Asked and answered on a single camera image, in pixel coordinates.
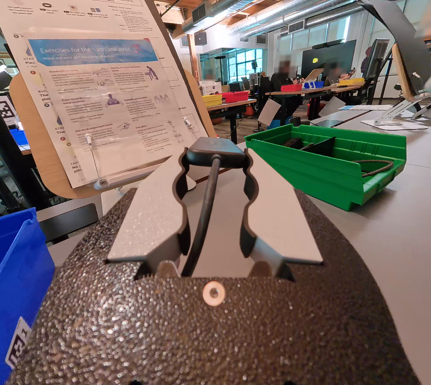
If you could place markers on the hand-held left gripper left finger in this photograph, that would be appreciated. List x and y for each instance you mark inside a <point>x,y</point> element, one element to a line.
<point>148,216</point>

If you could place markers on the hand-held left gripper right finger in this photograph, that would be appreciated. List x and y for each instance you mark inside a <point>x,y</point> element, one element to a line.
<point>283,223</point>

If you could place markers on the green plastic bin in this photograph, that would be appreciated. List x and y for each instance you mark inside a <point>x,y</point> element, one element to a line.
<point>320,176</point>

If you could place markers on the dark grey usb hub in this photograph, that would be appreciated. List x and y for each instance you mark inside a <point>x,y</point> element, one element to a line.
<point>215,153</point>

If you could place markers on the black multiport adapter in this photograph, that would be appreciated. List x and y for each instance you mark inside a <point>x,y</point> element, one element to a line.
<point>293,143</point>

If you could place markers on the black bin divider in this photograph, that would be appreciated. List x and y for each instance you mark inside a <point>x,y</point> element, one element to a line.
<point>320,148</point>

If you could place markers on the white panel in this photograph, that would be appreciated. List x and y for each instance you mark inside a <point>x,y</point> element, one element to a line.
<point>269,114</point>

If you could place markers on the laminated sheet with blue header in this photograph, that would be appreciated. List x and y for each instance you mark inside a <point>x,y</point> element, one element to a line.
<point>111,105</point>

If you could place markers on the orange traffic cone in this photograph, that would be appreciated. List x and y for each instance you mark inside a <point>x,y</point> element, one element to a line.
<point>249,110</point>

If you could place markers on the wooden work table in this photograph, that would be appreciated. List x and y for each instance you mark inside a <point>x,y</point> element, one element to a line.
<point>232,105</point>

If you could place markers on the yellow plastic bin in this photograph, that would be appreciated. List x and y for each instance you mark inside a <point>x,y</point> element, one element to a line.
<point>212,100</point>
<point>352,81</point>

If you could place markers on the red plastic bin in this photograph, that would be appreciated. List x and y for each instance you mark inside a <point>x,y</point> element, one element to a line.
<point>235,97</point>
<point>291,88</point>

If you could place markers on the small blue plastic bin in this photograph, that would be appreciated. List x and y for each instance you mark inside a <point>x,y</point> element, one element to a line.
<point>313,85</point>

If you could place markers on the white cardboard box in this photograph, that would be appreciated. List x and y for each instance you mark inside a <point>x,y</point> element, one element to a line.
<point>211,88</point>

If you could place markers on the black white fiducial tag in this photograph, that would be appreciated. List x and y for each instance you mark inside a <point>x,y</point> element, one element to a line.
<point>6,111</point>

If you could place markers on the white instruction sheet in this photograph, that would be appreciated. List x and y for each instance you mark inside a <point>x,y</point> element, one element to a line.
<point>84,8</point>

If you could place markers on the black wall screen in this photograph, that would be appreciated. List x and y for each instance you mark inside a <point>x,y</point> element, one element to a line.
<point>336,58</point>

